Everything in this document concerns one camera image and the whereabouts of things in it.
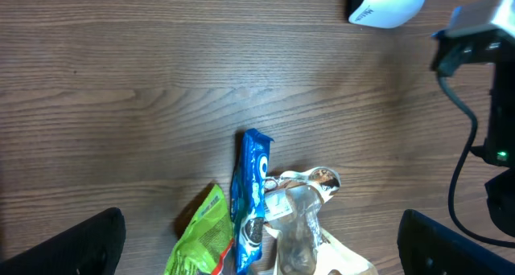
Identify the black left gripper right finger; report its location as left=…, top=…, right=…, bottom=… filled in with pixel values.
left=398, top=209, right=514, bottom=275

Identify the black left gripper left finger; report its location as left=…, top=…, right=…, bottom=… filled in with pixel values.
left=1, top=207, right=126, bottom=275

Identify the green snack bag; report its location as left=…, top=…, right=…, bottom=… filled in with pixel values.
left=163, top=184, right=236, bottom=275

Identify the beige brown snack bag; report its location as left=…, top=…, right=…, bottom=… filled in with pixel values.
left=264, top=166, right=377, bottom=275

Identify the blue Oreo cookie pack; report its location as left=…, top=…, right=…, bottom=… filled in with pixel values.
left=230, top=129, right=273, bottom=274

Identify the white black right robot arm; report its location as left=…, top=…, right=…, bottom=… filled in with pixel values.
left=472, top=62, right=514, bottom=236

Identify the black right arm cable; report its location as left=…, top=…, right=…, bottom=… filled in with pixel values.
left=436, top=73, right=515, bottom=250

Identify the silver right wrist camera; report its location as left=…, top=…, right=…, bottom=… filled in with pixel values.
left=431, top=0, right=514, bottom=77

